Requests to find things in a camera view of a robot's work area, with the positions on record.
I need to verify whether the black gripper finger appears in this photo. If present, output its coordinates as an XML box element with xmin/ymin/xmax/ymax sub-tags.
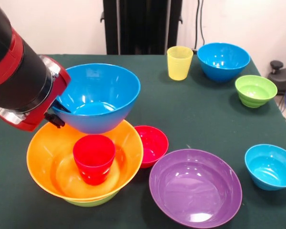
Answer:
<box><xmin>52</xmin><ymin>99</ymin><xmax>72</xmax><ymax>114</ymax></box>
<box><xmin>44</xmin><ymin>112</ymin><xmax>65</xmax><ymax>129</ymax></box>

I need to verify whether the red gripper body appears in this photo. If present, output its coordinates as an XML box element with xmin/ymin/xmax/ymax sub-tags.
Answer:
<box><xmin>0</xmin><ymin>67</ymin><xmax>72</xmax><ymax>132</ymax></box>

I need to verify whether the large orange bowl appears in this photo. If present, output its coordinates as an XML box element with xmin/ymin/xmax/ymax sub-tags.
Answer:
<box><xmin>26</xmin><ymin>119</ymin><xmax>144</xmax><ymax>201</ymax></box>

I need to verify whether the red cup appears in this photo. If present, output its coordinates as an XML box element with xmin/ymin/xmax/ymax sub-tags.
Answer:
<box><xmin>72</xmin><ymin>134</ymin><xmax>116</xmax><ymax>186</ymax></box>

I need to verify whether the large green bowl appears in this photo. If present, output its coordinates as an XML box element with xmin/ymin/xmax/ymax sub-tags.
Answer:
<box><xmin>64</xmin><ymin>190</ymin><xmax>121</xmax><ymax>207</ymax></box>

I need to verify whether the small red bowl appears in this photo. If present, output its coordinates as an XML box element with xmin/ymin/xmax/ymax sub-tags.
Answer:
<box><xmin>134</xmin><ymin>125</ymin><xmax>170</xmax><ymax>169</ymax></box>

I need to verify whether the dark green tablecloth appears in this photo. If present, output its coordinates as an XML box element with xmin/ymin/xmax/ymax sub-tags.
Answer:
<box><xmin>0</xmin><ymin>54</ymin><xmax>286</xmax><ymax>229</ymax></box>

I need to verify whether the yellow cup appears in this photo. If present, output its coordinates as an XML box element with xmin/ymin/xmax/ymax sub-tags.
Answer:
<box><xmin>167</xmin><ymin>46</ymin><xmax>194</xmax><ymax>81</ymax></box>

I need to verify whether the large purple bowl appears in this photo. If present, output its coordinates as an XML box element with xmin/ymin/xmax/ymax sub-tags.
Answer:
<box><xmin>149</xmin><ymin>149</ymin><xmax>243</xmax><ymax>229</ymax></box>

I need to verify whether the small green bowl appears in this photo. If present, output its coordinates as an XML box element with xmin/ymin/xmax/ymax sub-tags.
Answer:
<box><xmin>235</xmin><ymin>74</ymin><xmax>278</xmax><ymax>109</ymax></box>

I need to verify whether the small light blue bowl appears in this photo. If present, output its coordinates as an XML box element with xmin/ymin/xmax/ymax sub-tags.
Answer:
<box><xmin>244</xmin><ymin>144</ymin><xmax>286</xmax><ymax>191</ymax></box>

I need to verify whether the black stand base with knob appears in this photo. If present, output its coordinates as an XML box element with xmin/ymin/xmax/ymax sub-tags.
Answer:
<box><xmin>266</xmin><ymin>60</ymin><xmax>286</xmax><ymax>95</ymax></box>

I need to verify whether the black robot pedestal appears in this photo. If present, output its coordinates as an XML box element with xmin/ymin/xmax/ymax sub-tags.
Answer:
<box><xmin>100</xmin><ymin>0</ymin><xmax>183</xmax><ymax>56</ymax></box>

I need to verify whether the black wall cable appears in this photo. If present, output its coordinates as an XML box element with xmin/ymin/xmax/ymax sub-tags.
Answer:
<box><xmin>194</xmin><ymin>0</ymin><xmax>205</xmax><ymax>51</ymax></box>

